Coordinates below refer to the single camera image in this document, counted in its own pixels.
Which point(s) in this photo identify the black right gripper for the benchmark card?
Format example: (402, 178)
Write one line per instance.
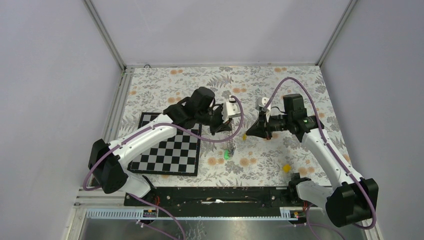
(262, 128)

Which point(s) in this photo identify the black white chessboard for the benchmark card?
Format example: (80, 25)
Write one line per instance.
(178, 156)

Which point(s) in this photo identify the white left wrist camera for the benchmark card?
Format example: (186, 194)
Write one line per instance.
(230, 109)

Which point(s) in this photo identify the green key tag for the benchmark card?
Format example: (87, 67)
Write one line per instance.
(227, 154)

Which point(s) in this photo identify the yellow cube block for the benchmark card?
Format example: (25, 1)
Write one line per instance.
(287, 168)

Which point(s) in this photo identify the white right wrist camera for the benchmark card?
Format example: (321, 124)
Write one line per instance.
(262, 104)

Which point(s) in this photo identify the floral patterned table mat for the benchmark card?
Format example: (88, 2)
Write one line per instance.
(256, 162)

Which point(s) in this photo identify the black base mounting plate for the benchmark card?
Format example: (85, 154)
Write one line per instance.
(228, 202)

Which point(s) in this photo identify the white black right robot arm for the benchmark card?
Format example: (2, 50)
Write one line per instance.
(351, 198)

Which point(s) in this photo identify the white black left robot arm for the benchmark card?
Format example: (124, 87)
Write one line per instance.
(108, 161)

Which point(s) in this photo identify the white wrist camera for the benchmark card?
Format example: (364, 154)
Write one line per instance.
(230, 109)
(262, 104)

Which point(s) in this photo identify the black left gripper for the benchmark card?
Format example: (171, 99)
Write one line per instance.
(221, 127)

